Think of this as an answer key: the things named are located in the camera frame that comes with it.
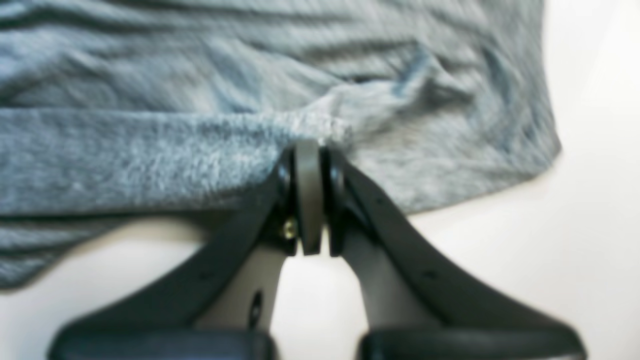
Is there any grey t-shirt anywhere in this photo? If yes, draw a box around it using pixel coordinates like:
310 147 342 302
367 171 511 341
0 0 562 290

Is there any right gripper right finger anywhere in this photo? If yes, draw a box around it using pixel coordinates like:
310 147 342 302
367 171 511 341
322 148 587 360

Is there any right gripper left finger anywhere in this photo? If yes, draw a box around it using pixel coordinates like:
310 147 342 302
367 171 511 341
48 140 323 360

